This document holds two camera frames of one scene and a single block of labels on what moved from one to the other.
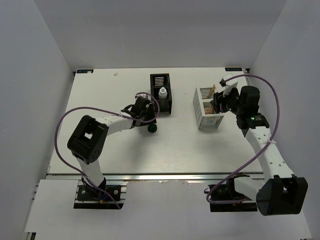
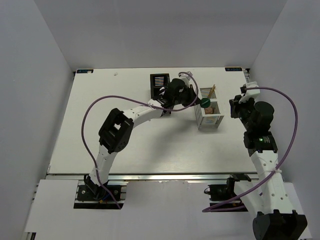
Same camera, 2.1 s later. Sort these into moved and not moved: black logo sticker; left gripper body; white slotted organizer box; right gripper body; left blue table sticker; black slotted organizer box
Moved: right gripper body; left gripper body
Not moved: left blue table sticker; white slotted organizer box; black slotted organizer box; black logo sticker
